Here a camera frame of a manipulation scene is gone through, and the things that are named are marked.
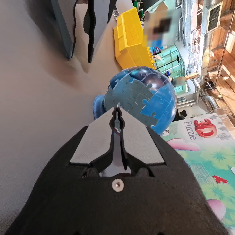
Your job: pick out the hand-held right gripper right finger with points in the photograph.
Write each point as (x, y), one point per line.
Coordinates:
(139, 145)

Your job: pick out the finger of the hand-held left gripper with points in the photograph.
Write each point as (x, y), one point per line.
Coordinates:
(100, 14)
(62, 22)

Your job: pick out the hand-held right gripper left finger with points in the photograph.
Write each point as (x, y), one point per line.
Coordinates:
(93, 145)

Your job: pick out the blue round ball stand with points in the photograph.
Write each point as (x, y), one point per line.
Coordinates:
(98, 108)

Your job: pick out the blue puzzle ball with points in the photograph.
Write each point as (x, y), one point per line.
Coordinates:
(143, 95)

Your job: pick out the colourful cartoon puzzle box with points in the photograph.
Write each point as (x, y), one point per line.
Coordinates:
(202, 161)

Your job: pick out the yellow plastic bin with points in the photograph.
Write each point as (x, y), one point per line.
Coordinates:
(132, 45)

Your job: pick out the disinfecting wipes pack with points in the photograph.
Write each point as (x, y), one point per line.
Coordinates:
(156, 50)

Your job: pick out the black round stand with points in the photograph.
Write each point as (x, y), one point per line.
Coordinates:
(177, 58)

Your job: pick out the white vent grille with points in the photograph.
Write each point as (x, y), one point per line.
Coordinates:
(214, 16)

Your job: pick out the silver air duct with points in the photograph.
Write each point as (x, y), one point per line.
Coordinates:
(205, 51)

